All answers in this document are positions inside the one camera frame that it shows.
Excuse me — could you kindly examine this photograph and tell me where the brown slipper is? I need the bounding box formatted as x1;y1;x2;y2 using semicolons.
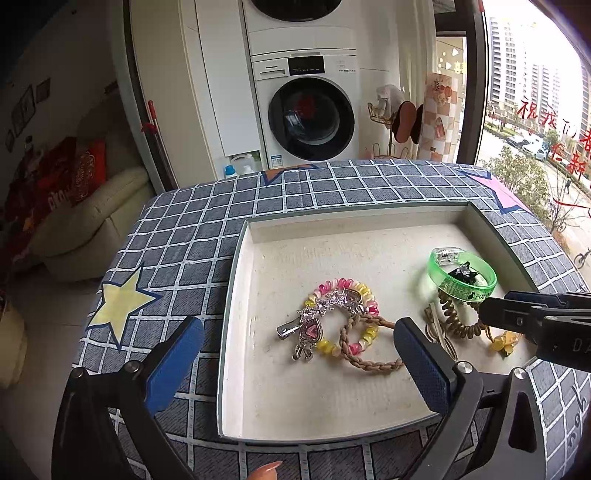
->
396;100;419;141

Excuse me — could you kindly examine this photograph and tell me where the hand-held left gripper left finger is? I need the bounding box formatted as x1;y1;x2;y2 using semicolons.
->
51;315;206;480

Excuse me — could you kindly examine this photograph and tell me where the red window decal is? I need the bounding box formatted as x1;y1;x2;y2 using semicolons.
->
517;95;591;208

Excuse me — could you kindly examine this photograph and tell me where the gold wire rack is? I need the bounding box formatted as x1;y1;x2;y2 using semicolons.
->
367;99;423;160

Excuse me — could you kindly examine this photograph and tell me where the person's left hand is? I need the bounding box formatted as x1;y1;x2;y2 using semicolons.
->
247;460;283;480

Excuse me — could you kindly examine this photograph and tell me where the black claw hair clip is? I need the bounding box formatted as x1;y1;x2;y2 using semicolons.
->
449;262;478;287

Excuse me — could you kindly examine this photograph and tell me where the red cushion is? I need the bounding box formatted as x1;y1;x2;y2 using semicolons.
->
74;141;109;204

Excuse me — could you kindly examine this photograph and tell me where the white washing machine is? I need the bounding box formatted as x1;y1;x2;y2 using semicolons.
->
252;51;361;169

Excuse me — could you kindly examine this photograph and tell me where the cream sofa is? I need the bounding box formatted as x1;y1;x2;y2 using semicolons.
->
28;166;155;282

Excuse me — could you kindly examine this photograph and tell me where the red handled mop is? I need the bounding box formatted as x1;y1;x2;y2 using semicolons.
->
143;99;178;192

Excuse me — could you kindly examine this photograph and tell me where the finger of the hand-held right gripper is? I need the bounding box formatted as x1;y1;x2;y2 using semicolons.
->
504;290;591;309
479;296;548;335

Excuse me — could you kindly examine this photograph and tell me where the red printed blanket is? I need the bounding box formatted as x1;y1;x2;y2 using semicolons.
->
0;138;79;278

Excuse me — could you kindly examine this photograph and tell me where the pink yellow spiral hair tie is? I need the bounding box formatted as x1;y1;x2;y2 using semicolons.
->
302;277;379;357

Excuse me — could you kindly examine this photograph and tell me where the white detergent bottle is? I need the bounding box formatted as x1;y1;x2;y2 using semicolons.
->
231;153;259;176

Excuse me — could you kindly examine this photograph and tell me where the large dark wall frame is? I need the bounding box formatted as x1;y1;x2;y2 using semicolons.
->
11;85;37;137

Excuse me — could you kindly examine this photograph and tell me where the white plush slipper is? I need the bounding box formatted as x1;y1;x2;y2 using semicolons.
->
375;84;402;116

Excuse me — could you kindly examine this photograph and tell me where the brown braided hair tie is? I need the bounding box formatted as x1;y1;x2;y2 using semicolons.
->
339;314;407;376

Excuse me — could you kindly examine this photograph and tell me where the grey checkered star tablecloth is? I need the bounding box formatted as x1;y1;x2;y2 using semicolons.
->
74;159;591;480

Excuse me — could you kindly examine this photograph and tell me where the rhinestone heart hair clip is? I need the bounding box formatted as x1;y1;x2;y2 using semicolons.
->
276;288;365;361

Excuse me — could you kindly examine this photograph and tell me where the shallow white tray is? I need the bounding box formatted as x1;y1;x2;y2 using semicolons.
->
217;199;580;446

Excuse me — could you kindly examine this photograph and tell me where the white dryer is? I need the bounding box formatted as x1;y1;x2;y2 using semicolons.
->
242;0;358;58

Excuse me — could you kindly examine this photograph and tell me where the green translucent bangle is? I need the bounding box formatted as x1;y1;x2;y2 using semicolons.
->
427;247;498;306

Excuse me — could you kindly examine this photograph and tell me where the white tall cabinet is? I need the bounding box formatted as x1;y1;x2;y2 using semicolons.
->
129;0;269;195

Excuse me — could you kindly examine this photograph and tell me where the yellow flower hair tie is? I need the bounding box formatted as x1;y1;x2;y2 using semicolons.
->
482;323;525;358

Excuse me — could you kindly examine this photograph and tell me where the brown spiral hair tie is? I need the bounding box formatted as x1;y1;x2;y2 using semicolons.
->
436;291;488;342

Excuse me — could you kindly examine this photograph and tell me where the beige hair clip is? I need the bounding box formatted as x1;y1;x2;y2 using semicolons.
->
424;302;459;361

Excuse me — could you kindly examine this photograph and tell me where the dark window frame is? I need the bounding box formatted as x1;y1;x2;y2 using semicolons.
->
434;0;490;164

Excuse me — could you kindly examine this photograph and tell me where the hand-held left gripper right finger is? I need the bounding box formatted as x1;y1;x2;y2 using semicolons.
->
394;316;559;480

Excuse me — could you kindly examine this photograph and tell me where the pink checkered panel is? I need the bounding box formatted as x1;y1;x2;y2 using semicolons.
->
422;71;462;162

